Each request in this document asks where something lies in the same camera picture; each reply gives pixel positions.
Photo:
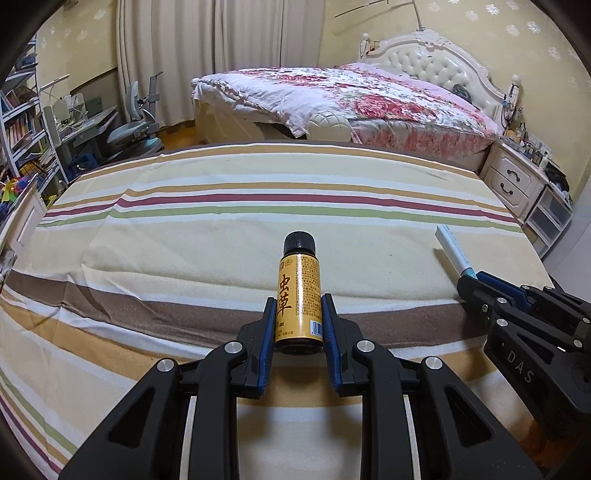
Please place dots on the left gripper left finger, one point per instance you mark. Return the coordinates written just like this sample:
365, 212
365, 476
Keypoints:
142, 436

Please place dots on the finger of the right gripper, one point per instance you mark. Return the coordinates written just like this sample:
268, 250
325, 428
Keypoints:
485, 307
512, 293

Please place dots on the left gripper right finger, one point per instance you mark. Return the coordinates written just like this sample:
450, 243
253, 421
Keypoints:
420, 420

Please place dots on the teal white tube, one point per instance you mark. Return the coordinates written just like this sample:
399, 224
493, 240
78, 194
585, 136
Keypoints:
454, 252

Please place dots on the yellow bottle black cap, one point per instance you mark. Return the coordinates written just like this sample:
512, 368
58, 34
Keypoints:
298, 298

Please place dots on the plastic drawer unit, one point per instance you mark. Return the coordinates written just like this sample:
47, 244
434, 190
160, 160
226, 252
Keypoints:
548, 219

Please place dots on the white nightstand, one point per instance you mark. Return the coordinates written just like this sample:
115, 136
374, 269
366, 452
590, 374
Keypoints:
514, 179

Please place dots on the striped bed sheet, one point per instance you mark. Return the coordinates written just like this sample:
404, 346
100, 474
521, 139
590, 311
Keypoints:
169, 256

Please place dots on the floral quilt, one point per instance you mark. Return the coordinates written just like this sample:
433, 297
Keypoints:
359, 103

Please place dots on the white tufted headboard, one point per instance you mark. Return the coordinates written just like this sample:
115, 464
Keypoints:
428, 56

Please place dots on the white bed footboard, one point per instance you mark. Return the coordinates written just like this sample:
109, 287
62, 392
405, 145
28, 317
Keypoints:
24, 216

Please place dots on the grey desk chair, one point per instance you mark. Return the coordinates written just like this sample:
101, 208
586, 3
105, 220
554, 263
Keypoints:
138, 137

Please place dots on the grey study desk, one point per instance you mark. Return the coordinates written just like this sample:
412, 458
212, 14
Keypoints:
82, 135

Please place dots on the white bookshelf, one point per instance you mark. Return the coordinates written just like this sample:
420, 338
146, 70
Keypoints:
26, 147

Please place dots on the beige curtains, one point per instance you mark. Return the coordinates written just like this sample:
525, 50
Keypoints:
182, 40

